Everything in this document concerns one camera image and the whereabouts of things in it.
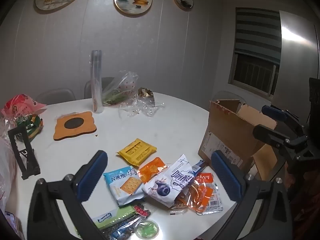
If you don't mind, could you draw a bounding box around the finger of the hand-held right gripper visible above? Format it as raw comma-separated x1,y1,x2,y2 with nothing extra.
262,105,309,138
253,124,292,148

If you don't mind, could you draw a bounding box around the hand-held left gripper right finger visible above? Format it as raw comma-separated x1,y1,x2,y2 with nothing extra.
211,150,293,240

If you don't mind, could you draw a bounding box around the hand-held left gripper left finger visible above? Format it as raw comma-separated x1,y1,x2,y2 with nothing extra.
27,150,108,240

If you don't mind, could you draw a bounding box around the white sachet with red top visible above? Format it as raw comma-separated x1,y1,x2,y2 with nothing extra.
195,172,224,215

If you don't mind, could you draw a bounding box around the blue stick snack packet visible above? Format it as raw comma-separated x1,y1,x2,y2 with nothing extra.
191,160,207,174

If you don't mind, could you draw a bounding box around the blue cracker packet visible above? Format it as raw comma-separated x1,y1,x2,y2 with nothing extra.
103,166,145,207

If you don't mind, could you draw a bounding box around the green snack packet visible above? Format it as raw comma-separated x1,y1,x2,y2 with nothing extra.
93,205,137,229

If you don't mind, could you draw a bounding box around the brown cardboard box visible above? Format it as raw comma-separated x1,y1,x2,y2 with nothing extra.
198,99,278,180

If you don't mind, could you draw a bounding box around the white blueberry snack packet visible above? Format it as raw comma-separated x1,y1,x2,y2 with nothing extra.
142,154,195,208

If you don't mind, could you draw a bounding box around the small red snack packet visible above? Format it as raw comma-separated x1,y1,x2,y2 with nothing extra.
134,204,150,218

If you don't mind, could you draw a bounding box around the orange sausage packet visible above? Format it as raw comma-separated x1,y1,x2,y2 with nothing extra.
137,157,217,212

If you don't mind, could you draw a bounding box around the dark blue snack packet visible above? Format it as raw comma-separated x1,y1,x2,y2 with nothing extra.
101,215,143,240

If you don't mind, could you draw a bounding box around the green jelly cup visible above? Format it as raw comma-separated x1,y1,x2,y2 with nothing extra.
134,219,160,239

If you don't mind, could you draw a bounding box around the stainless steel refrigerator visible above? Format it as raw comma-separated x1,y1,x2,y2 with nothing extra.
269,10,320,130

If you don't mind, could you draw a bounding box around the yellow snack packet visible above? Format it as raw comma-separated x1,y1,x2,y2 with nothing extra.
117,138,157,167

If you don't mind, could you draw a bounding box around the clear plastic chair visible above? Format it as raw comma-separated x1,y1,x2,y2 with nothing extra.
211,91,248,105
84,77,115,99
35,88,77,104

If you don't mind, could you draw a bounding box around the orange wooden trivet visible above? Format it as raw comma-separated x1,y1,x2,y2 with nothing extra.
53,111,97,141

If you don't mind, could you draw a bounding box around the window with striped blind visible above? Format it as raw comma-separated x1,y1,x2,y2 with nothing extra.
227,7,282,100

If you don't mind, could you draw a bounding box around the black phone stand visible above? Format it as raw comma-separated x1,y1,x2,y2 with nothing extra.
8,125,41,180

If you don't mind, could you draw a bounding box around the crumpled clear plastic wrap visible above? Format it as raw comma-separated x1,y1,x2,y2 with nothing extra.
119,95,165,117

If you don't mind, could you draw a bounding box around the white plastic bag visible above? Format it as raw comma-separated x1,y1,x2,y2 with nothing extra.
0,120,19,210

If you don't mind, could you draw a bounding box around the clear bag with greens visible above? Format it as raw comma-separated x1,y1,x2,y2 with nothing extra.
102,71,138,107

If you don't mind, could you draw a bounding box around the smartphone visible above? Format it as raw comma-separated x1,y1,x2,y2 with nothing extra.
4,211,18,233

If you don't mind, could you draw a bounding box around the clear film roll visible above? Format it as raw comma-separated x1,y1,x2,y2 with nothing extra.
90,50,104,113

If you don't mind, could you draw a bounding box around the gold foil wrapper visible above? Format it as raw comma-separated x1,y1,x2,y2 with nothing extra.
138,87,155,105

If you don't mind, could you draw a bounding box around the red plastic bag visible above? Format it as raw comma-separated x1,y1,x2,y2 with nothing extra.
1,94,47,120

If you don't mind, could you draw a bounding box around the small round wall picture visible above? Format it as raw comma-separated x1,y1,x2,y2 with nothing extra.
173,0,194,12

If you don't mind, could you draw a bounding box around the medium round wall picture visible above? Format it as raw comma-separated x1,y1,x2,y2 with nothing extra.
114,0,153,18

